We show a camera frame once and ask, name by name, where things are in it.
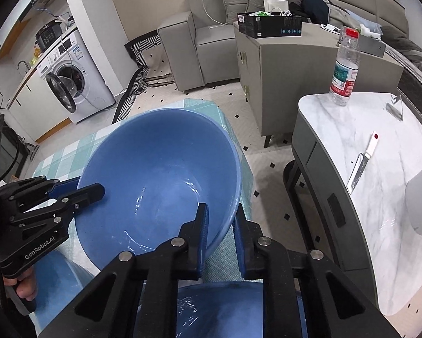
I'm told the white handled knife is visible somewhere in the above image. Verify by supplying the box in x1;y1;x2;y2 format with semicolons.
347;131;379;195

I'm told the metal phone stand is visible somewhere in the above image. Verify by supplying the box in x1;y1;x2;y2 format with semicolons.
386;94;403;123

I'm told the dark blue garment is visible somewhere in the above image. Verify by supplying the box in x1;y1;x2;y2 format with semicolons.
288;0;329;22

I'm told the marble top table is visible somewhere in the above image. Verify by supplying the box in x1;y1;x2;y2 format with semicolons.
283;92;422;317

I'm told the plastic water bottle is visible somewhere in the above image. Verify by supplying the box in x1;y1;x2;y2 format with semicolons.
329;27;360;107

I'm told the white kitchen counter cabinet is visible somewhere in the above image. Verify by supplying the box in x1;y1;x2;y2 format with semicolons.
0;67;72;143

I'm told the blue bowl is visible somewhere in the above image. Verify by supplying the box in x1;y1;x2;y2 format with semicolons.
30;248;99;338
137;280;308;338
74;108;243;272

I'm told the grey sofa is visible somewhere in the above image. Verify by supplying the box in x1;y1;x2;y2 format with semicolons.
157;0;422;92

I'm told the black box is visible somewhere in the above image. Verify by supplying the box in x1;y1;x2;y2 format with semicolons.
237;11;302;39

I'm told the grey box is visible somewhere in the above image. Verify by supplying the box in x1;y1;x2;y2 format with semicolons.
357;34;387;58

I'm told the beige side cabinet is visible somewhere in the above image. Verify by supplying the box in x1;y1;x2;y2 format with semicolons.
234;21;405;148

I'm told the black pressure cooker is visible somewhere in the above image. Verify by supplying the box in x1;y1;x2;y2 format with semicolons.
35;21;64;48

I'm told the person's left hand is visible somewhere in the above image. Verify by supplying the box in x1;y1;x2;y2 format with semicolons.
0;268;38;302

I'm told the white paper box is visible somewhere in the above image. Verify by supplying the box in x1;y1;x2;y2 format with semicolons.
264;0;289;15

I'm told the grey blanket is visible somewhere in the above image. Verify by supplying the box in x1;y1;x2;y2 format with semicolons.
383;37;422;88

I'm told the white washing machine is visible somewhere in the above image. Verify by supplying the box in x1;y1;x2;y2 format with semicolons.
37;29;116;124

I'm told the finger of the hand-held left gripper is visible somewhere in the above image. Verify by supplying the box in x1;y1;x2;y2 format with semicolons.
28;177;81;198
51;183;105;221

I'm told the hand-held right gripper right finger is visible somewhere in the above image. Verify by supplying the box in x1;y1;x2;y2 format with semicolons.
233;211;402;338

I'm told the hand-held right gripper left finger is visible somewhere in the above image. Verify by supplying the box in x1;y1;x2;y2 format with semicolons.
35;202;210;338

